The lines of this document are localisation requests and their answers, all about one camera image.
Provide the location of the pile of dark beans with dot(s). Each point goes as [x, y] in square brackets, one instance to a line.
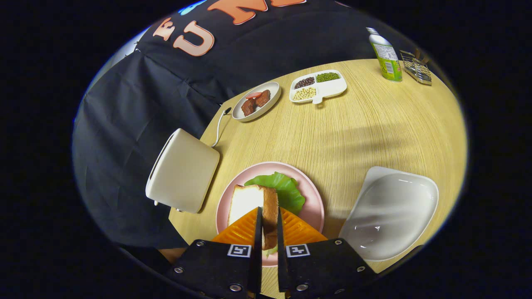
[304, 82]

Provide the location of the pile of yellow soybeans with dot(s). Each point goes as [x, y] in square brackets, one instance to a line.
[304, 94]

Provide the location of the white divided dish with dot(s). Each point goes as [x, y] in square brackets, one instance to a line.
[332, 88]

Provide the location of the green label bottle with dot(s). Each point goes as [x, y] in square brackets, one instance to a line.
[388, 62]

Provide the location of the pile of green beans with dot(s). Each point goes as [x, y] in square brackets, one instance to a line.
[328, 77]

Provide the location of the round white plate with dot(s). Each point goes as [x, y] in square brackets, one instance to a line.
[272, 89]

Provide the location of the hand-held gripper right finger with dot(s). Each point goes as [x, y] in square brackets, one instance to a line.
[281, 249]

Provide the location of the pink round plate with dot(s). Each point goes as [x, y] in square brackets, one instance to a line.
[311, 207]

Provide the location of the cream white toaster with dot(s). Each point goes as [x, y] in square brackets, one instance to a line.
[183, 170]

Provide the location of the black backdrop cloth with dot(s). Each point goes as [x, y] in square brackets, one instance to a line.
[166, 83]

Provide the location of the brown meat slice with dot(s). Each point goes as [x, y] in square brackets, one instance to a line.
[262, 98]
[248, 107]

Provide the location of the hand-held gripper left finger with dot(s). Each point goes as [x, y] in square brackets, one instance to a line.
[257, 249]

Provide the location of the green lettuce leaf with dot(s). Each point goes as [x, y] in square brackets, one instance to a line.
[286, 191]

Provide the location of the red sausage slice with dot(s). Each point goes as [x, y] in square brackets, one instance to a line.
[253, 95]

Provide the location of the white bread slice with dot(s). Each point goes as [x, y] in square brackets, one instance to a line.
[249, 199]

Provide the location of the white square plate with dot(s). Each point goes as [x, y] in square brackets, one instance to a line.
[390, 211]

